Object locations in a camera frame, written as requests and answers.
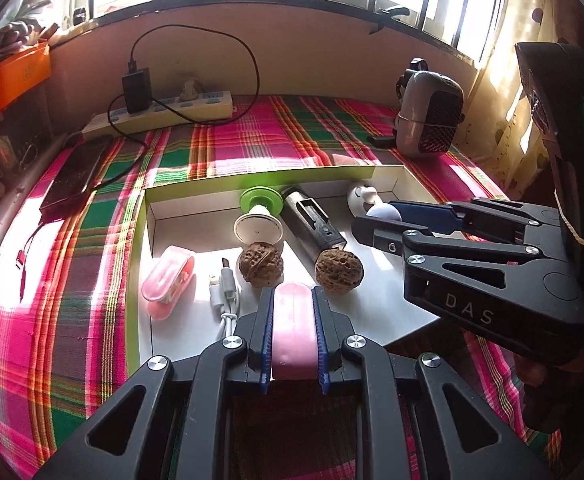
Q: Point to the pile of plastic bags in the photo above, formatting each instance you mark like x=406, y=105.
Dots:
x=16, y=30

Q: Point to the green white spool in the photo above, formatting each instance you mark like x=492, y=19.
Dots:
x=258, y=227

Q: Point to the small grey fan heater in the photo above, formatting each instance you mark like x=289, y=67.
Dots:
x=429, y=110

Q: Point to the large white round hook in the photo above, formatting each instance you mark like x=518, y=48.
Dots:
x=359, y=197

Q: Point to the small white round hook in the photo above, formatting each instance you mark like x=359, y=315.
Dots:
x=384, y=211

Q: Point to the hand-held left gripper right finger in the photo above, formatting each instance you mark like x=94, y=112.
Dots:
x=320, y=335

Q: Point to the orange box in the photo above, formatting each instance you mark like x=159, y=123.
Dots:
x=11, y=80

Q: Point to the cream dotted curtain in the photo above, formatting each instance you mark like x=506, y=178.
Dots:
x=502, y=85

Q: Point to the black battery device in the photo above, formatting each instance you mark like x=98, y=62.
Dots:
x=312, y=220

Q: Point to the black charger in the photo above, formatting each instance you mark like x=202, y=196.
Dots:
x=136, y=90

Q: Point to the white green cardboard box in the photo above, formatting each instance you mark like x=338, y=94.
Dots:
x=181, y=330

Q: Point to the white power strip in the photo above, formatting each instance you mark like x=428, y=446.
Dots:
x=211, y=102

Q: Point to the dark phone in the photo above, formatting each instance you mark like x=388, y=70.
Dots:
x=74, y=175

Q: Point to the white plug adapter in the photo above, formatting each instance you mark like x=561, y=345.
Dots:
x=190, y=90

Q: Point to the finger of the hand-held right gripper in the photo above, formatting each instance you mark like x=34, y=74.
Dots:
x=382, y=235
x=432, y=215

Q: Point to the pink plastic clip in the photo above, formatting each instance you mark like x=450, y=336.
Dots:
x=294, y=330
x=166, y=280

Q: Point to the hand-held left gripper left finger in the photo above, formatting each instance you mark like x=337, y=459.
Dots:
x=267, y=335

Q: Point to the black window latch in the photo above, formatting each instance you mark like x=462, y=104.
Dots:
x=78, y=15

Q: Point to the brown walnut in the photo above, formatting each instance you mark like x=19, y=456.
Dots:
x=261, y=265
x=338, y=270

